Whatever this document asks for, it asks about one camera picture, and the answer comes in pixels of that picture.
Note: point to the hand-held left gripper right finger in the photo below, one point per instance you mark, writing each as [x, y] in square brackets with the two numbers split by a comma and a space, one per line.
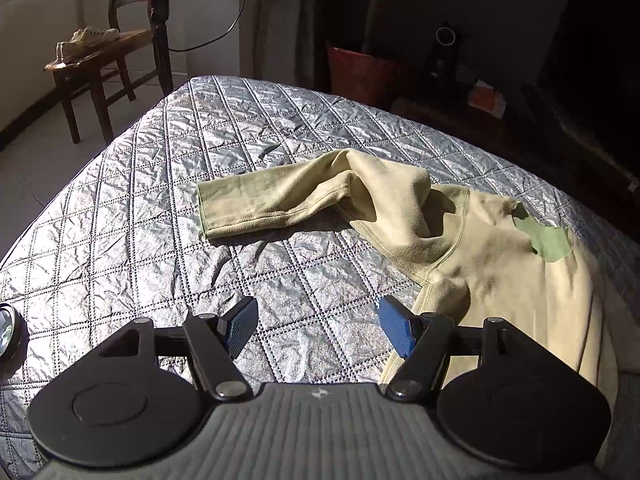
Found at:
[395, 325]

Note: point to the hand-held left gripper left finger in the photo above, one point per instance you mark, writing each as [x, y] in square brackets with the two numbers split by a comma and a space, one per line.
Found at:
[242, 325]

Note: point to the beige sweatshirt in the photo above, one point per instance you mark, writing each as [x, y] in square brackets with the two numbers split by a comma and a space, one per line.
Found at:
[500, 270]

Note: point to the silver quilted bedspread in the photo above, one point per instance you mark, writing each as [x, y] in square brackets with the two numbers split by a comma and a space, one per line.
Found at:
[150, 210]

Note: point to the orange tissue box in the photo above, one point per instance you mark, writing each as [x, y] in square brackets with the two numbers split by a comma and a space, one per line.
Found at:
[482, 97]

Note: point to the red plant pot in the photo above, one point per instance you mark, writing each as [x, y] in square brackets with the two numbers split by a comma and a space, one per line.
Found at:
[360, 77]

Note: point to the light curtain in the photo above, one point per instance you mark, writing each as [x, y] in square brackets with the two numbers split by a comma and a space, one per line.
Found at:
[280, 20]

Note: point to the wooden chair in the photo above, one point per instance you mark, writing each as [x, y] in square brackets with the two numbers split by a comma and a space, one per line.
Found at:
[100, 52]

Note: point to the cream canvas sneaker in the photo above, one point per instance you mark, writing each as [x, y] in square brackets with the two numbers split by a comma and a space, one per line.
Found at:
[95, 36]
[65, 52]

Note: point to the black flat television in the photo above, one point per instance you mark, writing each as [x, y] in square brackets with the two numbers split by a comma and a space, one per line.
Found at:
[590, 60]

